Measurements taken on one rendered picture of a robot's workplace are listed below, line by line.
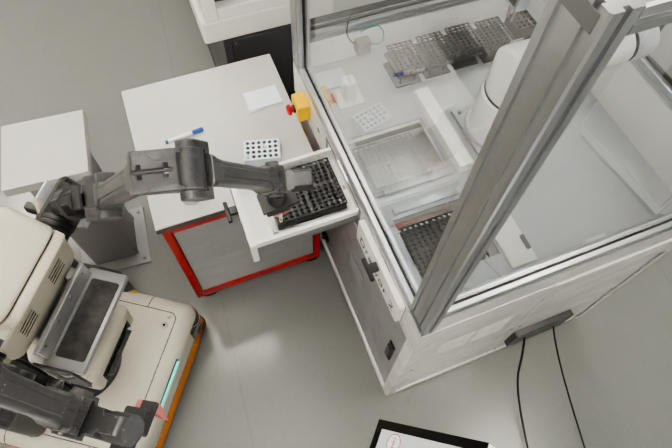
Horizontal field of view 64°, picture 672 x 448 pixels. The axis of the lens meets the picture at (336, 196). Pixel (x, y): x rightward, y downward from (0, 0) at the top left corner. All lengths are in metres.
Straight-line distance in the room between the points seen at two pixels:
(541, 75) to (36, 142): 1.81
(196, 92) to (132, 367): 1.04
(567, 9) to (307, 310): 2.01
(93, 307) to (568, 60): 1.19
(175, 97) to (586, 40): 1.71
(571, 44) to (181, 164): 0.65
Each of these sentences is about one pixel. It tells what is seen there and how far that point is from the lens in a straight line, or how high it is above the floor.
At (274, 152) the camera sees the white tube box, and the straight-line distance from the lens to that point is 1.86.
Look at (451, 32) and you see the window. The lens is 0.86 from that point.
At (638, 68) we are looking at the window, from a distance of 0.74.
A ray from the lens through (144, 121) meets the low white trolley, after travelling 2.08.
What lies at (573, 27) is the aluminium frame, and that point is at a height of 1.95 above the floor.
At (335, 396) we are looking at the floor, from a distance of 2.36.
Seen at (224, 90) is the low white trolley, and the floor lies 0.76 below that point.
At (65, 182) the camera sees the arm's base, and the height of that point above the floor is 1.20.
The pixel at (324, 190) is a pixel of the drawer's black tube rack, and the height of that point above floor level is 0.90.
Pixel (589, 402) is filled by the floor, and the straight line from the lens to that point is 2.60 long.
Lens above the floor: 2.32
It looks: 60 degrees down
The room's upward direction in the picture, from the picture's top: 3 degrees clockwise
